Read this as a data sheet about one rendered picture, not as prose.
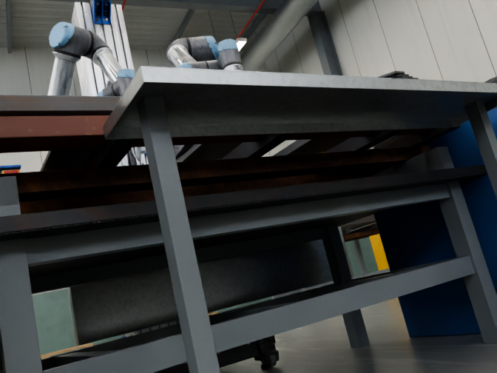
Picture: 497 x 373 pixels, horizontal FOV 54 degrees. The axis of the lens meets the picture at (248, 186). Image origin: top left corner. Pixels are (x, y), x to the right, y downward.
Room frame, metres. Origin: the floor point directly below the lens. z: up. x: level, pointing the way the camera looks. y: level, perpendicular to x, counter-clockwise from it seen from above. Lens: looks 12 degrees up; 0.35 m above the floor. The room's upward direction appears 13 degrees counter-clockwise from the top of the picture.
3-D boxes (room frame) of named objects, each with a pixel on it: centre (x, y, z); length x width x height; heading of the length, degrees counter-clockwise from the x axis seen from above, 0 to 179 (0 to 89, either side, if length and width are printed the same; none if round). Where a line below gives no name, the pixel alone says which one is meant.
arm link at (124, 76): (1.73, 0.36, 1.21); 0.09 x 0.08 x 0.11; 57
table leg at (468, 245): (1.71, -0.68, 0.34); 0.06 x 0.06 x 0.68; 33
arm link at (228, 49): (1.69, -0.05, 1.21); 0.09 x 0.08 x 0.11; 16
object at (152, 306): (2.08, 0.16, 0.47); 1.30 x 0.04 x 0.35; 123
